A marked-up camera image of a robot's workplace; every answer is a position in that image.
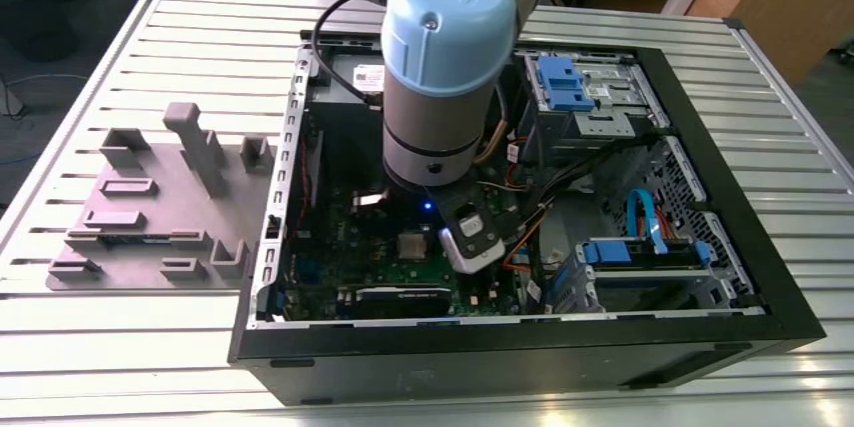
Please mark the hard disk in blue carrier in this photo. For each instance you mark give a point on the hard disk in blue carrier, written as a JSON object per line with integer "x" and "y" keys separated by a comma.
{"x": 607, "y": 252}

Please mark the blue plastic drive latch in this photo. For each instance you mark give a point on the blue plastic drive latch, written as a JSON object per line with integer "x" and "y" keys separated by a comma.
{"x": 563, "y": 82}

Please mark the silver optical drive cage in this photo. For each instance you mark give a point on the silver optical drive cage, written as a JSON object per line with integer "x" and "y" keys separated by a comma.
{"x": 600, "y": 124}

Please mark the black graphics card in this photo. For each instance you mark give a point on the black graphics card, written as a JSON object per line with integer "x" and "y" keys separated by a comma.
{"x": 400, "y": 304}

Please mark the grey power supply unit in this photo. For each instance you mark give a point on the grey power supply unit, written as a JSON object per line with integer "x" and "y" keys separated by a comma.
{"x": 340, "y": 137}

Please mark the blue motherboard connector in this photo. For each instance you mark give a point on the blue motherboard connector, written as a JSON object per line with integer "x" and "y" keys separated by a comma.
{"x": 308, "y": 271}

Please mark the black PC case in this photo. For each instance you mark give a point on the black PC case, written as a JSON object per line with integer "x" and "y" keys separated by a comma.
{"x": 467, "y": 357}

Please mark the green motherboard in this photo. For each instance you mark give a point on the green motherboard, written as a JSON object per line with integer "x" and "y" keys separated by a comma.
{"x": 360, "y": 272}

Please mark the green RAM stick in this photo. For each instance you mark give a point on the green RAM stick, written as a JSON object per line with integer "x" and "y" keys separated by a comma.
{"x": 136, "y": 238}

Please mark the silver disk bay cage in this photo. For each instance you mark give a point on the silver disk bay cage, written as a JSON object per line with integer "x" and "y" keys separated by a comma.
{"x": 580, "y": 292}

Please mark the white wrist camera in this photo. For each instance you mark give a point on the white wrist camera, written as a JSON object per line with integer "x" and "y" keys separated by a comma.
{"x": 467, "y": 252}

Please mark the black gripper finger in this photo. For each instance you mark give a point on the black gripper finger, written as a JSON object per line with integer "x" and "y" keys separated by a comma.
{"x": 368, "y": 198}

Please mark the silver CPU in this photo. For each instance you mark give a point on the silver CPU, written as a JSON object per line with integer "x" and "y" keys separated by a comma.
{"x": 412, "y": 245}

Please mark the grey parts rack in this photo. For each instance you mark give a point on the grey parts rack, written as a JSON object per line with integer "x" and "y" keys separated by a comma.
{"x": 180, "y": 207}

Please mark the CPU socket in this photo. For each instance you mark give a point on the CPU socket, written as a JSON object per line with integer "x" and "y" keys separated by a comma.
{"x": 393, "y": 246}

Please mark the black office chair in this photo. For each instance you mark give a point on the black office chair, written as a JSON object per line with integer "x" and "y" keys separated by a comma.
{"x": 40, "y": 7}

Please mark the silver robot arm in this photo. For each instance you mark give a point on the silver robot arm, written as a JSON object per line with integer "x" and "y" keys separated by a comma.
{"x": 433, "y": 112}

